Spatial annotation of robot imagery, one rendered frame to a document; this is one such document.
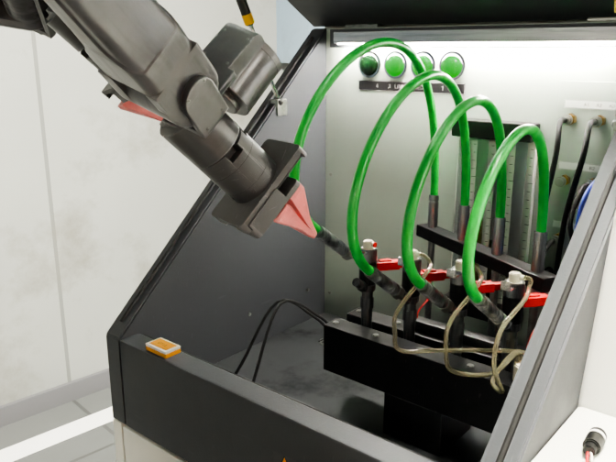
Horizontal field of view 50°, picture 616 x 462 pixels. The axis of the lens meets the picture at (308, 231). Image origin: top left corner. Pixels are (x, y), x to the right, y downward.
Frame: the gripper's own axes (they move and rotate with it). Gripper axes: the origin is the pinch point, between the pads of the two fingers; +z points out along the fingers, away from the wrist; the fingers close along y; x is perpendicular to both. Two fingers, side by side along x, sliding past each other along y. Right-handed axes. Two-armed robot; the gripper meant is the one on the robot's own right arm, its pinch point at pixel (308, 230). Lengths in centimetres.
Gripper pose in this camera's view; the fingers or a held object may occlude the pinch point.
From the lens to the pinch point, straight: 72.4
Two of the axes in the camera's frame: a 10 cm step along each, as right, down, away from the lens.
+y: 5.7, -8.0, 1.9
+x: -5.7, -2.2, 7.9
